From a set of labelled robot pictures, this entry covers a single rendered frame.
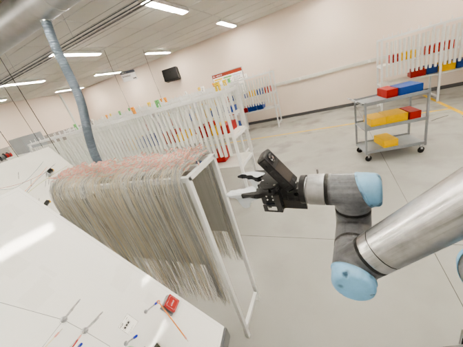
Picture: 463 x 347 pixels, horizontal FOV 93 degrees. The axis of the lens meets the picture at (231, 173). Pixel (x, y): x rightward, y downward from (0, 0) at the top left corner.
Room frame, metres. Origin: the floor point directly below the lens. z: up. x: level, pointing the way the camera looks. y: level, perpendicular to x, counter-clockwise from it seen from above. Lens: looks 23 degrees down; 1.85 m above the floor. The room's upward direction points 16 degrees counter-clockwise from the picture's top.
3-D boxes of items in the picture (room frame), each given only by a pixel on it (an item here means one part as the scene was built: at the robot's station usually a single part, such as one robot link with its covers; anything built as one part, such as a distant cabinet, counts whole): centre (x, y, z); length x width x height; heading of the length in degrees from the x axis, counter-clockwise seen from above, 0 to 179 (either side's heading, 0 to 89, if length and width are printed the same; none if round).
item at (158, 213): (1.58, 0.75, 0.78); 1.39 x 0.45 x 1.56; 62
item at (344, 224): (0.40, -0.24, 1.46); 0.11 x 0.08 x 0.11; 146
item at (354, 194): (0.42, -0.25, 1.56); 0.11 x 0.08 x 0.09; 57
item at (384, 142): (3.38, -2.63, 0.54); 0.99 x 0.50 x 1.08; 74
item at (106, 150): (4.19, 2.06, 1.23); 4.90 x 0.07 x 0.78; 62
